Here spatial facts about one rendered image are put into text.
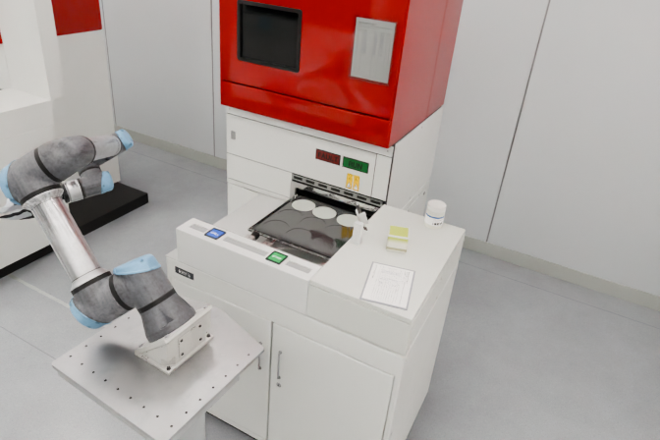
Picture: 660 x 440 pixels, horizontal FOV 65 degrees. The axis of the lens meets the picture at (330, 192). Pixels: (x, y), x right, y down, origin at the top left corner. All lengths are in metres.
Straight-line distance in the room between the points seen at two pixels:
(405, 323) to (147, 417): 0.74
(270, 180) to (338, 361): 0.96
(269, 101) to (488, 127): 1.72
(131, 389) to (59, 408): 1.17
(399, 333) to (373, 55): 0.97
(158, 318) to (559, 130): 2.61
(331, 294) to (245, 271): 0.33
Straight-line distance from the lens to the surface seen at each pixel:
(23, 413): 2.74
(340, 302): 1.64
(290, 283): 1.71
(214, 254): 1.86
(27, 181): 1.67
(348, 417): 1.95
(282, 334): 1.86
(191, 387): 1.54
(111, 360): 1.66
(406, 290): 1.66
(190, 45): 4.51
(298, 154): 2.26
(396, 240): 1.81
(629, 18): 3.30
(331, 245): 1.95
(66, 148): 1.65
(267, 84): 2.19
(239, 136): 2.42
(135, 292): 1.56
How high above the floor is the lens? 1.96
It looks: 27 degrees down
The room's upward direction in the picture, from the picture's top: 5 degrees clockwise
